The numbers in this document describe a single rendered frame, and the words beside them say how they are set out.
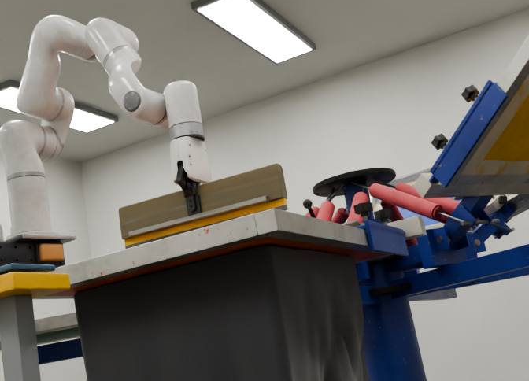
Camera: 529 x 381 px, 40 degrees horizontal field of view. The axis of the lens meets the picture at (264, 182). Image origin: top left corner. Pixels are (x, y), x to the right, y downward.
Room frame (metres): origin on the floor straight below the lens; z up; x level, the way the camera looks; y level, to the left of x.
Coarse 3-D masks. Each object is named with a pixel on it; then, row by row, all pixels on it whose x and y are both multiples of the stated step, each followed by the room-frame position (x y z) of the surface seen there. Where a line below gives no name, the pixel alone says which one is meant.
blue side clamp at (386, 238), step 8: (368, 224) 1.62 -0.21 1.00; (376, 224) 1.67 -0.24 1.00; (384, 224) 1.74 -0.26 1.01; (368, 232) 1.62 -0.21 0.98; (376, 232) 1.66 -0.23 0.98; (384, 232) 1.72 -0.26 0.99; (392, 232) 1.79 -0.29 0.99; (400, 232) 1.86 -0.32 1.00; (368, 240) 1.62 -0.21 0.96; (376, 240) 1.65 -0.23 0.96; (384, 240) 1.71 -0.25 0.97; (392, 240) 1.77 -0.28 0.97; (400, 240) 1.84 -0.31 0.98; (376, 248) 1.63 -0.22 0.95; (384, 248) 1.69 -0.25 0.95; (392, 248) 1.76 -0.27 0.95; (400, 248) 1.82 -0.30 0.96
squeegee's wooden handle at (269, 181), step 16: (240, 176) 1.49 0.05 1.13; (256, 176) 1.47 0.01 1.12; (272, 176) 1.46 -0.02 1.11; (176, 192) 1.55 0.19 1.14; (208, 192) 1.52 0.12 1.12; (224, 192) 1.51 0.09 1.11; (240, 192) 1.49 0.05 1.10; (256, 192) 1.48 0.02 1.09; (272, 192) 1.46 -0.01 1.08; (128, 208) 1.61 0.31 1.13; (144, 208) 1.59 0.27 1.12; (160, 208) 1.57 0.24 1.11; (176, 208) 1.55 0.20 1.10; (208, 208) 1.52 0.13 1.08; (128, 224) 1.61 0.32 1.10; (144, 224) 1.59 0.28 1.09
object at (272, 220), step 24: (264, 216) 1.19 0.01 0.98; (288, 216) 1.23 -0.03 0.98; (168, 240) 1.26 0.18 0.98; (192, 240) 1.24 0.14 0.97; (216, 240) 1.23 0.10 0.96; (240, 240) 1.21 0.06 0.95; (312, 240) 1.37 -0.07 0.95; (336, 240) 1.43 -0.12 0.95; (360, 240) 1.57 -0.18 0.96; (72, 264) 1.35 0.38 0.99; (96, 264) 1.33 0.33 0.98; (120, 264) 1.31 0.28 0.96; (144, 264) 1.29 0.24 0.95
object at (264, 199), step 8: (248, 200) 1.47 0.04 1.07; (256, 200) 1.46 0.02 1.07; (264, 200) 1.46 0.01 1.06; (224, 208) 1.49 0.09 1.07; (232, 208) 1.49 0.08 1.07; (240, 208) 1.49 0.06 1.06; (192, 216) 1.53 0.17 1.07; (200, 216) 1.52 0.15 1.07; (208, 216) 1.52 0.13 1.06; (160, 224) 1.56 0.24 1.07; (168, 224) 1.55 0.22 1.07; (176, 224) 1.55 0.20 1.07; (128, 232) 1.59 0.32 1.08; (136, 232) 1.58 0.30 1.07; (144, 232) 1.58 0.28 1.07; (152, 232) 1.59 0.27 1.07
